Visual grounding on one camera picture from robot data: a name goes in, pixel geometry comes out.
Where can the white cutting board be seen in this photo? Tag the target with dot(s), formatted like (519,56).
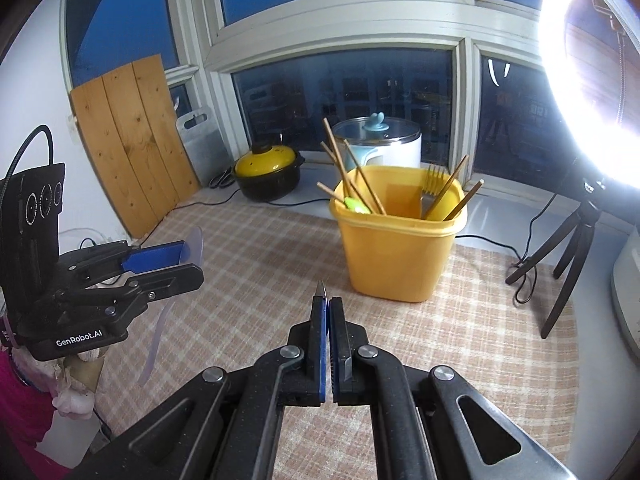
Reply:
(205,155)

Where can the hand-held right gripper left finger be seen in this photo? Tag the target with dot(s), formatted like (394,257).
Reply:
(320,355)

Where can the green plastic spoon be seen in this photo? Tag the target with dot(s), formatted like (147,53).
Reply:
(356,205)

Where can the person's left hand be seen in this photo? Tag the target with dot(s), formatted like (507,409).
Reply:
(75,400)

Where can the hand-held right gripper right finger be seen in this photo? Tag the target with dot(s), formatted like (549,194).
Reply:
(341,355)

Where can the yellow plastic container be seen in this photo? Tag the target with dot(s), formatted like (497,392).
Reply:
(395,260)

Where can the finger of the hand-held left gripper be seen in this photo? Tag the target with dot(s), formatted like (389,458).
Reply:
(175,277)
(155,256)

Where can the pink plaid tablecloth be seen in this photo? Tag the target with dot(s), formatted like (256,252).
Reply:
(450,360)

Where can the wooden board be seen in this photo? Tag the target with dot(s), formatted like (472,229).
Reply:
(135,145)

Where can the black scissors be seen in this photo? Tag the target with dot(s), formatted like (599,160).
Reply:
(220,180)

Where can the person's left forearm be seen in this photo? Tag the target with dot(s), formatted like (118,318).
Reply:
(20,410)

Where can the white window frame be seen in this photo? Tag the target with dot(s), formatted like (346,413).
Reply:
(350,15)

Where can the white rice cooker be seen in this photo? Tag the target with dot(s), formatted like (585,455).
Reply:
(395,152)

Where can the black tripod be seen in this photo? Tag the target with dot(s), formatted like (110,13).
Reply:
(590,210)

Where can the metal fork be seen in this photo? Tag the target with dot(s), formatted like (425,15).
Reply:
(434,180)

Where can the wooden chopstick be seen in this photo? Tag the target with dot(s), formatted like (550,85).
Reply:
(457,172)
(331,157)
(334,145)
(357,167)
(470,192)
(330,192)

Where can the black clay pot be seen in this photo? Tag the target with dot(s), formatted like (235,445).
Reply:
(270,187)

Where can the clear plastic spoon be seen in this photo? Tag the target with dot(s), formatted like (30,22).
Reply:
(320,292)
(196,247)

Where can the yellow pot lid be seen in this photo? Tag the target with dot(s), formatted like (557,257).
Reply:
(265,162)

